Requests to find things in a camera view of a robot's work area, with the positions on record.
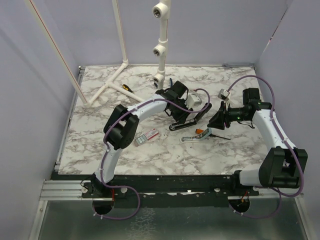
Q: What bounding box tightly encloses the white pvc pipe frame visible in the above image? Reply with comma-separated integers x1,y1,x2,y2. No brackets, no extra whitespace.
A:
24,0,173,108

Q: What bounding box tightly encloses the yellow black screwdriver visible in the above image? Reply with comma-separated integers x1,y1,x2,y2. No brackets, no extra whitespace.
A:
122,84,134,93

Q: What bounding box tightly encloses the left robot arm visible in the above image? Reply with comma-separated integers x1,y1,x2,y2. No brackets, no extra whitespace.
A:
93,81,189,198

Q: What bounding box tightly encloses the black stapler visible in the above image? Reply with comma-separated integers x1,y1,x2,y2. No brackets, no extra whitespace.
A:
169,103,212,131

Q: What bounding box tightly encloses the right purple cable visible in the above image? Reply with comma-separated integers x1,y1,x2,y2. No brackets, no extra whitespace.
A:
226,74,305,220

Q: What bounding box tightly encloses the purple cable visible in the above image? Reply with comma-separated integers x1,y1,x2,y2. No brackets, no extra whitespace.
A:
98,87,211,221
226,74,305,220

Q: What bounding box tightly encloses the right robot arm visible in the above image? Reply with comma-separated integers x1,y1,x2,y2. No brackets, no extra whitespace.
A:
207,88,308,196

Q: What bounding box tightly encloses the red white staple box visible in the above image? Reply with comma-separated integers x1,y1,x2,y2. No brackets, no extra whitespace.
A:
134,128,159,147

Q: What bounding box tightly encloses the aluminium frame rail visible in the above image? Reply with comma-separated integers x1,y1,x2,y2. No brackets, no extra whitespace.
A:
27,66,85,240

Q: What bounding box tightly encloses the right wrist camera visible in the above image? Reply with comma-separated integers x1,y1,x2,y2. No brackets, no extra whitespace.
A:
218,89,231,102

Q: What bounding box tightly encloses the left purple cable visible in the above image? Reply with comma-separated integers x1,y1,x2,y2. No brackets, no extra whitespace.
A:
98,87,211,221

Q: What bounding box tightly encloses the orange handled screwdriver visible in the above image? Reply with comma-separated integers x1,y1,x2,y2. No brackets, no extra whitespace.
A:
195,128,231,140

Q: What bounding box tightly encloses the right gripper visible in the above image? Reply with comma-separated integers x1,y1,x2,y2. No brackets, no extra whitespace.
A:
207,101,250,130

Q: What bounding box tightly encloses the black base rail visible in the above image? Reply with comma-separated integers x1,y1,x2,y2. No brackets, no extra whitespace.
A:
51,172,266,208

